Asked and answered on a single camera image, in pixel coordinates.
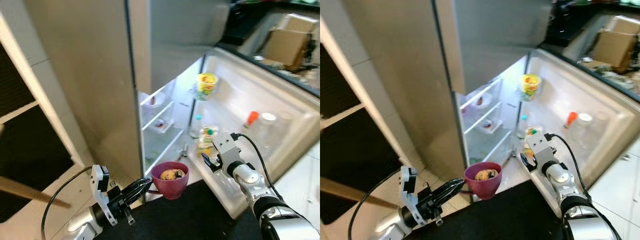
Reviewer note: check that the brown food piece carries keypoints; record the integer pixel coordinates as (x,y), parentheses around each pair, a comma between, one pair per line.
(170,175)
(484,175)

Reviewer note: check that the white-lined fridge door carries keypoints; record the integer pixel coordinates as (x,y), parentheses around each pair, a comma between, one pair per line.
(280,90)
(595,90)

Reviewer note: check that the white-lidded jar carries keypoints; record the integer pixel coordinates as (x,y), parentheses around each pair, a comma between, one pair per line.
(585,118)
(268,118)

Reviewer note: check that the stainless steel fridge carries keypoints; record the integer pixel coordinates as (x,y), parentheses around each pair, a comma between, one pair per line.
(90,75)
(400,75)

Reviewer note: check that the yellow green food packet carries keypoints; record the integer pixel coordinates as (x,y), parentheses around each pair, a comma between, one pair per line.
(207,140)
(532,132)

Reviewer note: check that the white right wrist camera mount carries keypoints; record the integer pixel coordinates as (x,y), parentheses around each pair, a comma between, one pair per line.
(541,147)
(227,150)

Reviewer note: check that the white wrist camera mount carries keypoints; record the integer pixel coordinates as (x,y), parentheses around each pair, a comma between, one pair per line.
(100,187)
(409,187)
(541,147)
(227,150)

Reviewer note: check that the orange-capped bottle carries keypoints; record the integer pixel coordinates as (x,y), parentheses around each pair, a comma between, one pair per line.
(571,119)
(252,117)

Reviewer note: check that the yellow instant noodle cup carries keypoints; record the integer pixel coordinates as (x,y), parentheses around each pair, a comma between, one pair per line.
(531,84)
(207,82)

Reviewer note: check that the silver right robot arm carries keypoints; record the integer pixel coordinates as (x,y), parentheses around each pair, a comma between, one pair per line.
(557,175)
(247,176)

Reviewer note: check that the purple cup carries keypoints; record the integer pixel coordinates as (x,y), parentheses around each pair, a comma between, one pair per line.
(172,190)
(482,190)

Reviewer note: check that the black kitchen counter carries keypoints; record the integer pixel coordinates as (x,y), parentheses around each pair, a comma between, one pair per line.
(565,22)
(245,20)

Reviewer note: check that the white kitchen cabinet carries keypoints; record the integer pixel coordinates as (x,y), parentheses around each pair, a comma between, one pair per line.
(305,185)
(620,185)

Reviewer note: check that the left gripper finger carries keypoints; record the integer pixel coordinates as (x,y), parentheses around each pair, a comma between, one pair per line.
(453,195)
(139,184)
(451,185)
(141,194)

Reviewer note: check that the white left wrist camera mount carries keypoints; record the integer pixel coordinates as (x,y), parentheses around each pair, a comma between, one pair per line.
(100,187)
(409,187)

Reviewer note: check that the large cardboard box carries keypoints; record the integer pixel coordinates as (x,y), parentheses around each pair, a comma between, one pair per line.
(287,45)
(615,47)

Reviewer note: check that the small clear bottle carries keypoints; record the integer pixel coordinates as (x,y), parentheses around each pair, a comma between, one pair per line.
(197,127)
(523,127)

